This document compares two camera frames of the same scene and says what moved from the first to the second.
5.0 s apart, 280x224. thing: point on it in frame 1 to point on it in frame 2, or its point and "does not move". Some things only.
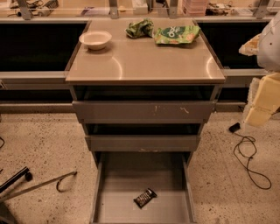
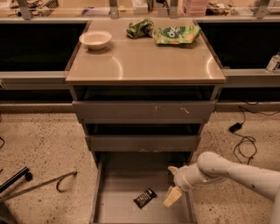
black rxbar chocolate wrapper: (144, 198) does not move
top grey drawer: (144, 112) does not move
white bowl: (95, 39) does not move
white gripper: (269, 49) to (180, 178)
